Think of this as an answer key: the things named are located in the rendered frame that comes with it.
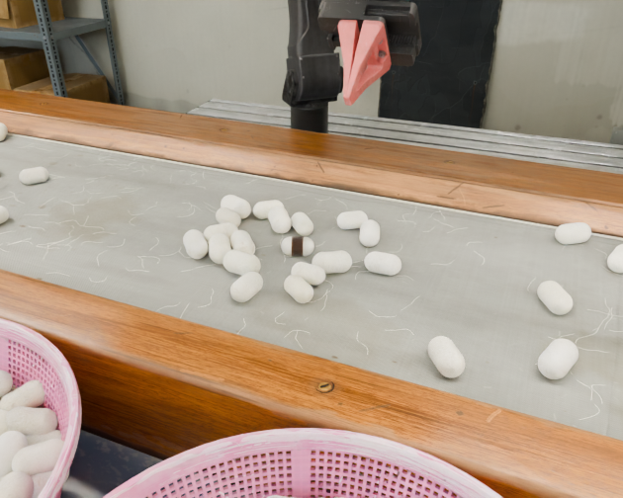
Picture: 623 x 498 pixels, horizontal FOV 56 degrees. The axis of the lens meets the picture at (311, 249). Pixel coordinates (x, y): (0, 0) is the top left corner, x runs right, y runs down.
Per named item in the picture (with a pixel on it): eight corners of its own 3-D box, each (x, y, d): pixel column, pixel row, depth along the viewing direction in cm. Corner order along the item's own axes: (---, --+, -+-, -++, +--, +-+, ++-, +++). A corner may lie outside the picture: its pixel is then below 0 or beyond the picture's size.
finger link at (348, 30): (389, 85, 54) (412, 5, 57) (316, 78, 56) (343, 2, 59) (397, 125, 60) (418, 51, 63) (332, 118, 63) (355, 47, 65)
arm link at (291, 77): (345, 67, 91) (331, 59, 96) (293, 72, 88) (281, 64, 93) (344, 107, 94) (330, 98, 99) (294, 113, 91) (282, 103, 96)
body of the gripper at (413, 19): (412, 17, 57) (429, -42, 59) (315, 12, 60) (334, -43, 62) (418, 60, 62) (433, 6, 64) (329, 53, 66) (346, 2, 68)
